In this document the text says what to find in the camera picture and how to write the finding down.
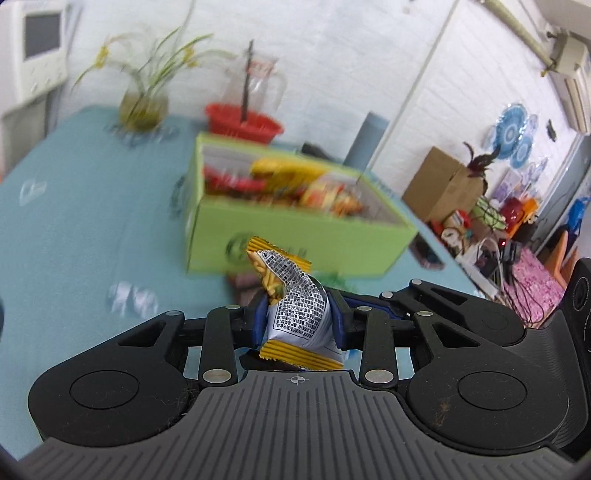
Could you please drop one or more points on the pink patterned cloth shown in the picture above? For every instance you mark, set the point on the pink patterned cloth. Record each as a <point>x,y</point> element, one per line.
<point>531,281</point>

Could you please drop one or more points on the red plastic basket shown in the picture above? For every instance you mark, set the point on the red plastic basket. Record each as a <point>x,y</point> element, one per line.
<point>244,124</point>

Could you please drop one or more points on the red pot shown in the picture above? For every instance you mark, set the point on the red pot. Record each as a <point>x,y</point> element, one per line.
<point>512,211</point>

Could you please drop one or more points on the white device with screen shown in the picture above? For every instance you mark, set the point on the white device with screen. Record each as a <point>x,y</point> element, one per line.
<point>37,55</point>

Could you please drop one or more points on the yellow and silver snack bag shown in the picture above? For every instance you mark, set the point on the yellow and silver snack bag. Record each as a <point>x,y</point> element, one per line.
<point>295,314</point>

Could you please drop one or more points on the grey-blue cylinder bottle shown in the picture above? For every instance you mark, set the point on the grey-blue cylinder bottle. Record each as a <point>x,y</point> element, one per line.
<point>367,138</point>

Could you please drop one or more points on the large blue patterned plate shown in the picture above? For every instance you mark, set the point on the large blue patterned plate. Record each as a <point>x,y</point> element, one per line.
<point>510,130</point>

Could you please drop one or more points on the dark red leafy plant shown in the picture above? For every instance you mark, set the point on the dark red leafy plant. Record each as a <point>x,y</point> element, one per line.
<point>480,162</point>

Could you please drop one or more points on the small blue patterned plate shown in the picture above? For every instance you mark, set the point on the small blue patterned plate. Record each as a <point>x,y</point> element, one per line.
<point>521,154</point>
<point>533,122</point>

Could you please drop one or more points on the pile of snack packets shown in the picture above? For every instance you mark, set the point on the pile of snack packets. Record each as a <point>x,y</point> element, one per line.
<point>286,177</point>

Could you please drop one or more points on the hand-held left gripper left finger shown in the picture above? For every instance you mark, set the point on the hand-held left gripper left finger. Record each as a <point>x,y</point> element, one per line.
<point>258,321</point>

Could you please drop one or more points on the small black box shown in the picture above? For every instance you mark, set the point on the small black box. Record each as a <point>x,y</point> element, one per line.
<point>318,151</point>

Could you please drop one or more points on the glass pitcher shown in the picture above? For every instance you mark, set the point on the glass pitcher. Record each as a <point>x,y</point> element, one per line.
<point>263,81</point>

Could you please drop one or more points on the blue patterned coaster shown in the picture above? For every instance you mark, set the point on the blue patterned coaster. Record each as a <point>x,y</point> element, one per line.
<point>138,134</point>

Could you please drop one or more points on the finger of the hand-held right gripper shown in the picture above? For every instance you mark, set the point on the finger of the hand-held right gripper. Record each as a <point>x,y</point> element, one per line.
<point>408,297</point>

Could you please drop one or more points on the brown cardboard box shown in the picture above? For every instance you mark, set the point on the brown cardboard box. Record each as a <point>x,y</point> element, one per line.
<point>438,184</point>

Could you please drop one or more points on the yellow flower plant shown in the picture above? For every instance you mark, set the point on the yellow flower plant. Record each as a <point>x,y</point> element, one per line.
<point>152,60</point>

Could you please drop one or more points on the white wall pipe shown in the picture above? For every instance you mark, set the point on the white wall pipe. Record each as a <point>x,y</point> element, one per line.
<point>427,69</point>

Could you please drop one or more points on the white air conditioner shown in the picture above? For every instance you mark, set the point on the white air conditioner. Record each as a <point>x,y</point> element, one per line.
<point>572,69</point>

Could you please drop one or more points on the glass vase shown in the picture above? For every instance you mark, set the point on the glass vase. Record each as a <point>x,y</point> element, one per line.
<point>143,108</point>

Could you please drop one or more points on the black straw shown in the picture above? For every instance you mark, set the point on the black straw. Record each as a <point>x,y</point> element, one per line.
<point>247,78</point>

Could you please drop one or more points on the black flat device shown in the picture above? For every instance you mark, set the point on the black flat device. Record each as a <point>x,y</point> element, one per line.
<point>427,254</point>

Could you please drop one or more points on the pale green ceiling pipe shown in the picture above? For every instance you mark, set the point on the pale green ceiling pipe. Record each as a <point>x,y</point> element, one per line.
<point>517,25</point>

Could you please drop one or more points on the green cardboard box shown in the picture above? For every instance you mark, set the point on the green cardboard box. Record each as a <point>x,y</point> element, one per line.
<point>286,240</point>

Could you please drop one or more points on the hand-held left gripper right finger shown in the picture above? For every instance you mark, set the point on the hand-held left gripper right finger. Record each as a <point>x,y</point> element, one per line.
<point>337,318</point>

